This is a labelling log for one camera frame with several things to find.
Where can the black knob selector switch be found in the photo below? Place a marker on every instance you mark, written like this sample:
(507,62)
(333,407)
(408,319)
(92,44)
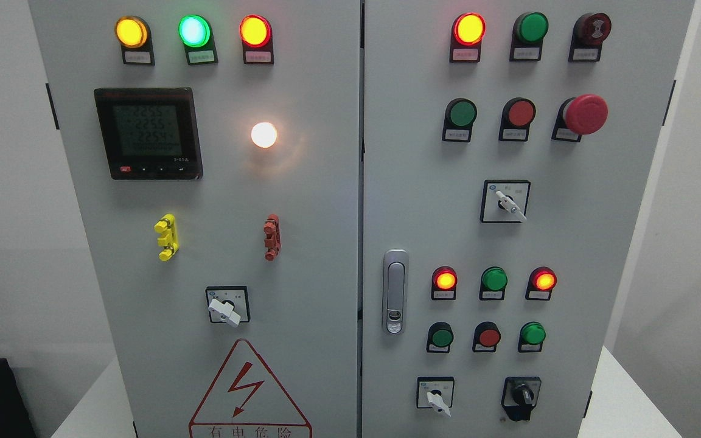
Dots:
(520,397)

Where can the grey electrical control cabinet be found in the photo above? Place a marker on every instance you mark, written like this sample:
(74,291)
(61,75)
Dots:
(357,93)

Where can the red terminal connector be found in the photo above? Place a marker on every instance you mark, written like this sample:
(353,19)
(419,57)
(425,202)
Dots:
(272,240)

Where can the red indicator light lower left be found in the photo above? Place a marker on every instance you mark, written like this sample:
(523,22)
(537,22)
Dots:
(444,284)

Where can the white lit indicator lamp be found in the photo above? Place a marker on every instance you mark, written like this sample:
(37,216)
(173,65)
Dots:
(264,134)

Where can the green push button lower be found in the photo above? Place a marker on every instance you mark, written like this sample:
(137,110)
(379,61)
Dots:
(440,337)

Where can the green push button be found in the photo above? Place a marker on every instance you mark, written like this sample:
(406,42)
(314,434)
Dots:
(440,337)
(460,114)

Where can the green push button upper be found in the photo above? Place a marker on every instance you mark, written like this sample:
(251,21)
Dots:
(460,114)

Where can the green indicator light lower middle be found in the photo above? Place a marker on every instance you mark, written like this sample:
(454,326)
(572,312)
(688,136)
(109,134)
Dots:
(493,284)

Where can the red push button lower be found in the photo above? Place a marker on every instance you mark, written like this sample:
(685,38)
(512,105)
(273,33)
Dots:
(486,338)

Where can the red push button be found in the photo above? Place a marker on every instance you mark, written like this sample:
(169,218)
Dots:
(486,338)
(518,114)

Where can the yellow terminal connector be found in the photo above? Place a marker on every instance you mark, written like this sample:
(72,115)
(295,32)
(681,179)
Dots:
(168,239)

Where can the red push button upper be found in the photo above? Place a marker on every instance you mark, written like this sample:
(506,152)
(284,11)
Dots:
(518,114)

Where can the red indicator light lower right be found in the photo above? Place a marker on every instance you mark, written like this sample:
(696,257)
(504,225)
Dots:
(541,284)

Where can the red electric hazard warning sticker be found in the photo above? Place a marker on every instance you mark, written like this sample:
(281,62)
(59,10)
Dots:
(246,399)

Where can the red indicator light left door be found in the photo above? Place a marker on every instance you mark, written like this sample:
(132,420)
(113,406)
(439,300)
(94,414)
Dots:
(257,40)

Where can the red indicator light door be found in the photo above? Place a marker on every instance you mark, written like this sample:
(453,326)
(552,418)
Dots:
(467,33)
(257,40)

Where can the green lamp button lower right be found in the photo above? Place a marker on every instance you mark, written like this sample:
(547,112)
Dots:
(531,337)

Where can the black digital power meter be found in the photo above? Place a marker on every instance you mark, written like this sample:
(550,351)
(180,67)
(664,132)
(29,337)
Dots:
(150,133)

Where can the red indicator light right door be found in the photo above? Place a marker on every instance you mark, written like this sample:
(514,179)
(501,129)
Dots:
(467,33)

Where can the green lit indicator light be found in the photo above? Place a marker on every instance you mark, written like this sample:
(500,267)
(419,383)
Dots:
(198,40)

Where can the red emergency stop mushroom button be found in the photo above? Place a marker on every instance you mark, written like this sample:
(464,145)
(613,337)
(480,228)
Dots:
(580,116)

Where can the green indicator light top right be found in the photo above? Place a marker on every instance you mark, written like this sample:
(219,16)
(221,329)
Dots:
(530,28)

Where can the yellow indicator light top left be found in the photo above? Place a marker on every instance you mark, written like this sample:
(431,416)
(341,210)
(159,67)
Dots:
(135,39)

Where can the dark red buzzer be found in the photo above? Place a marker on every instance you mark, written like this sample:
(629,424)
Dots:
(589,33)

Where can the silver door lock handle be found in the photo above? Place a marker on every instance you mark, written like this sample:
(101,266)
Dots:
(394,287)

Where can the white selector switch left door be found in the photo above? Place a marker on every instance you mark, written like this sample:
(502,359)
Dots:
(228,305)

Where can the white selector switch upper right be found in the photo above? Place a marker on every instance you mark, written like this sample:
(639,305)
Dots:
(504,201)

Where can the white selector switch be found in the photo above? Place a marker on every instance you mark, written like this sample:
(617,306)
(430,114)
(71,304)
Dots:
(436,394)
(504,201)

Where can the white selector switch bottom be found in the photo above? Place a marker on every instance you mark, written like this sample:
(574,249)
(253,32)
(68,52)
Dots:
(436,394)

